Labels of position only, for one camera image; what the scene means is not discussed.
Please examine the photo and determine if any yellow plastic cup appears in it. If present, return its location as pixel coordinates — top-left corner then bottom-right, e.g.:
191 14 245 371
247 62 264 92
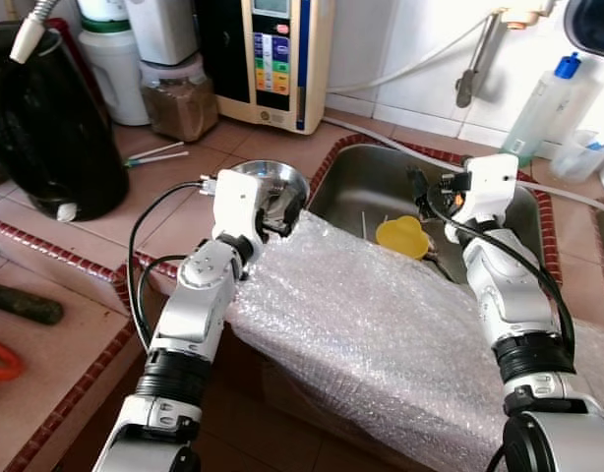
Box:
375 215 431 261

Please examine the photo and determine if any clear bottle blue cap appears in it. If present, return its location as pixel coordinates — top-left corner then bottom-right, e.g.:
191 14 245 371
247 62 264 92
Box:
502 54 583 168

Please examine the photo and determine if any thin white tube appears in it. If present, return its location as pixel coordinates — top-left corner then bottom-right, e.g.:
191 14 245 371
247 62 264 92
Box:
327 15 500 96

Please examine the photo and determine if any clear plastic cup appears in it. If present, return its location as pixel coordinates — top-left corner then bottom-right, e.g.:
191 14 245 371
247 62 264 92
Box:
553 128 604 183

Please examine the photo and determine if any white stick green tip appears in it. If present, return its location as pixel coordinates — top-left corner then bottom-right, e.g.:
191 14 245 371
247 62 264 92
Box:
130 143 185 160
125 150 190 168

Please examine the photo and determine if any jar of brown powder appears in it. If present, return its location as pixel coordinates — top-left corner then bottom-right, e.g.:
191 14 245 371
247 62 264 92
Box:
140 54 219 144

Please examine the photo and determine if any clear bubble wrap sheet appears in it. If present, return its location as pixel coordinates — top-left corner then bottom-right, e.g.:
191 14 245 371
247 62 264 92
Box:
226 209 604 472

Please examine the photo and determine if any beige water ionizer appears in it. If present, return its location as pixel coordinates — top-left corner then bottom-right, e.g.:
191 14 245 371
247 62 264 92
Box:
194 0 334 135

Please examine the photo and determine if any white jug green band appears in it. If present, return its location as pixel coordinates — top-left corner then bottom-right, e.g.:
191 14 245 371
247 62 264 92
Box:
76 0 151 127

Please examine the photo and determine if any dark blue basin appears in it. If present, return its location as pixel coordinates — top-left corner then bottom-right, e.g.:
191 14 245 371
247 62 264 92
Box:
563 0 604 58

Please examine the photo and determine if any white plastic container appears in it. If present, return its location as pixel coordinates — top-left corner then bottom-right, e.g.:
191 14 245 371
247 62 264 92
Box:
125 0 200 67

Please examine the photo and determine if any black electric kettle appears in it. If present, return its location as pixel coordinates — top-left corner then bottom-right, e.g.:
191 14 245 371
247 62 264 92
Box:
0 22 129 222

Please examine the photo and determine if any dark red bottle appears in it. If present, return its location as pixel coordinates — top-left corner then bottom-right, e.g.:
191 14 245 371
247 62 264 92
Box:
48 15 111 99

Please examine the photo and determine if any dark green cucumber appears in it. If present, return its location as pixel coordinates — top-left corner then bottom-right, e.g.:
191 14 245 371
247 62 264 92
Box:
0 283 65 325

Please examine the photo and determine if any orange plastic loop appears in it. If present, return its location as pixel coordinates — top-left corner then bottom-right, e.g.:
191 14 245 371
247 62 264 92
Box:
0 337 26 383

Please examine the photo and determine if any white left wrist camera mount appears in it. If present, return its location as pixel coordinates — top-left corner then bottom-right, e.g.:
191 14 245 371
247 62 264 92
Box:
211 169 269 247

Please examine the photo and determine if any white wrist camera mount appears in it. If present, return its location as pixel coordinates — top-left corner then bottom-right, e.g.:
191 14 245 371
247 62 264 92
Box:
211 169 269 247
450 154 520 229

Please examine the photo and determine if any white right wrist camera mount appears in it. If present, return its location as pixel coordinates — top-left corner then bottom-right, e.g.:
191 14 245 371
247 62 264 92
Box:
450 154 520 229

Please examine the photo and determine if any long white hose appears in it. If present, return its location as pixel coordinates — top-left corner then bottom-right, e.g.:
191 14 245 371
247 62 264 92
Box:
322 116 604 217

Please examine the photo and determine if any metal wall tap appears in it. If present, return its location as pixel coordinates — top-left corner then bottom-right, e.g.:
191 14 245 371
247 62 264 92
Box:
454 0 557 109

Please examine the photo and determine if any black cable with silver plug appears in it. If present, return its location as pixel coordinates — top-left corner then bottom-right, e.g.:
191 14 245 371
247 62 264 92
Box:
127 175 220 347

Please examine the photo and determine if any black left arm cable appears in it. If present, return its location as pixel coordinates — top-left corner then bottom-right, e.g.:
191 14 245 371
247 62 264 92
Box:
135 254 190 350

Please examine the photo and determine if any grey hose white nozzle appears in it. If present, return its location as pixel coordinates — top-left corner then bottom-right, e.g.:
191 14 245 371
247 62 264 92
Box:
9 0 62 65

